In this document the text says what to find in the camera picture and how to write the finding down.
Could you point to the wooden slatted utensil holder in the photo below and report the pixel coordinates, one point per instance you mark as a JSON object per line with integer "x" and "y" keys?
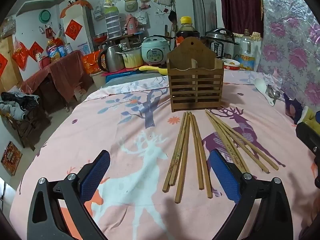
{"x": 196, "y": 90}

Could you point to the pile of grey clothes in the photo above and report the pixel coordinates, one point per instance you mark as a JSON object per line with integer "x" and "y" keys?
{"x": 17, "y": 102}

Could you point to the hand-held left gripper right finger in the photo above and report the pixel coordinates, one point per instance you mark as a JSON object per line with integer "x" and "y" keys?
{"x": 223, "y": 177}

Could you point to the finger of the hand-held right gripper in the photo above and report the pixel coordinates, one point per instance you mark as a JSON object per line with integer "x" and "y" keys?
{"x": 308, "y": 136}

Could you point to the yellow oil bottle blue label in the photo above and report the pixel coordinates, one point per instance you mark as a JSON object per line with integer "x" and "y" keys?
{"x": 53, "y": 51}

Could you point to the red paper wall decoration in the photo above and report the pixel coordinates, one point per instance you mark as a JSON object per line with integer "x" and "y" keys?
{"x": 36, "y": 51}
{"x": 20, "y": 55}

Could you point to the pink deer-print bed sheet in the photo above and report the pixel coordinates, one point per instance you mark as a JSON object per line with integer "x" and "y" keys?
{"x": 125, "y": 130}

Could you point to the red and white bowl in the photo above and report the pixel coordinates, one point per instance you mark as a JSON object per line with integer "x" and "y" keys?
{"x": 231, "y": 64}

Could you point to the red diamond paper decoration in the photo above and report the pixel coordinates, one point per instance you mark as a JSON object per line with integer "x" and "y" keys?
{"x": 73, "y": 29}

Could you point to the metal spoon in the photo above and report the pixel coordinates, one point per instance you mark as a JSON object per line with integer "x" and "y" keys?
{"x": 273, "y": 93}

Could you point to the stainless steel electric kettle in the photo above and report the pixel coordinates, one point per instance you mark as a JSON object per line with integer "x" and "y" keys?
{"x": 111, "y": 58}

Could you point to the pale green rice cooker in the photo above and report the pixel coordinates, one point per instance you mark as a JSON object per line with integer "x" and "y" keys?
{"x": 155, "y": 51}

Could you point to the yellow-green plush glove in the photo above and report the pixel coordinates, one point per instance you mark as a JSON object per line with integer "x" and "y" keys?
{"x": 311, "y": 116}

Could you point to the white plastic rice spoon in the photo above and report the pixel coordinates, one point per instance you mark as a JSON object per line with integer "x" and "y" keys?
{"x": 262, "y": 86}

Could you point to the black silver pressure cooker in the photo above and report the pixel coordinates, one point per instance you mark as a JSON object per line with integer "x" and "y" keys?
{"x": 220, "y": 42}

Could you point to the dark wooden chair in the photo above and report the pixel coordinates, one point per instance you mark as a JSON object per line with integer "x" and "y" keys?
{"x": 27, "y": 130}

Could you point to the red gift box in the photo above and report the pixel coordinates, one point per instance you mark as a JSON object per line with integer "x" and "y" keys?
{"x": 91, "y": 63}

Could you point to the cardboard box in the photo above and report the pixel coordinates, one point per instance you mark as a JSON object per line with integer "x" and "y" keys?
{"x": 80, "y": 91}

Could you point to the steel pot yellow band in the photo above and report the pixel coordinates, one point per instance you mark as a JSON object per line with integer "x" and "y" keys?
{"x": 130, "y": 58}

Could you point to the red metal basin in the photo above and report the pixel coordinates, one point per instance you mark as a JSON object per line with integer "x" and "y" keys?
{"x": 100, "y": 37}

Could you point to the pink kettle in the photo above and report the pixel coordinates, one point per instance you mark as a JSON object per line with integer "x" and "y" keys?
{"x": 131, "y": 23}

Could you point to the dark blue cloth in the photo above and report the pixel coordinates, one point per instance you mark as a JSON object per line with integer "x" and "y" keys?
{"x": 293, "y": 107}

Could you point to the green round plate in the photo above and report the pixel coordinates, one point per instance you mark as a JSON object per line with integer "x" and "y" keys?
{"x": 44, "y": 16}

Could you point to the white tin can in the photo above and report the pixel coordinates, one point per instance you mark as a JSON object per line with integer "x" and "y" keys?
{"x": 69, "y": 48}

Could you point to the wooden chopstick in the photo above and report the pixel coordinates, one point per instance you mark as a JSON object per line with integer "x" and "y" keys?
{"x": 235, "y": 155}
{"x": 180, "y": 190}
{"x": 270, "y": 162}
{"x": 260, "y": 165}
{"x": 167, "y": 180}
{"x": 173, "y": 177}
{"x": 212, "y": 127}
{"x": 207, "y": 187}
{"x": 199, "y": 175}

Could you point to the white refrigerator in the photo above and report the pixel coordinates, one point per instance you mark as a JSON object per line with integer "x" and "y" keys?
{"x": 85, "y": 30}

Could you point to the stacked steel lunch container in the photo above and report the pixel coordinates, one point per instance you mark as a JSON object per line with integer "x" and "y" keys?
{"x": 112, "y": 22}

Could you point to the red printed box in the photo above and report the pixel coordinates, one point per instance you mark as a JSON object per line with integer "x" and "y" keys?
{"x": 10, "y": 158}

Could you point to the dark sauce bottle yellow cap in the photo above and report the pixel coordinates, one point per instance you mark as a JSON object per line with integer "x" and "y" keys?
{"x": 186, "y": 31}

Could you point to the blue tin can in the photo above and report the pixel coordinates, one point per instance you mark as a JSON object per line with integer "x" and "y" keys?
{"x": 62, "y": 51}

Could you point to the side table with red-brown cloth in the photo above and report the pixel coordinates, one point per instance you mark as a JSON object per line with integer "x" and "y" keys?
{"x": 62, "y": 72}

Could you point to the beige hanging pot-shaped holder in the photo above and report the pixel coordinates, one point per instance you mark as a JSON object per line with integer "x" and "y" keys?
{"x": 130, "y": 3}

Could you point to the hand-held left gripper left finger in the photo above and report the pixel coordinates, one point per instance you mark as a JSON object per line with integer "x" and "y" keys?
{"x": 96, "y": 175}

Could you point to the floral plastic wall sheet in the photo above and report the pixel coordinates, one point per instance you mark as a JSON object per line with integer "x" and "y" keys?
{"x": 287, "y": 42}

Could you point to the dark red curtain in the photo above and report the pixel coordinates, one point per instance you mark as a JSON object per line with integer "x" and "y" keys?
{"x": 237, "y": 5}

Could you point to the clear plastic oil bottle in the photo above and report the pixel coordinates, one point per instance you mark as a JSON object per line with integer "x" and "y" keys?
{"x": 247, "y": 55}

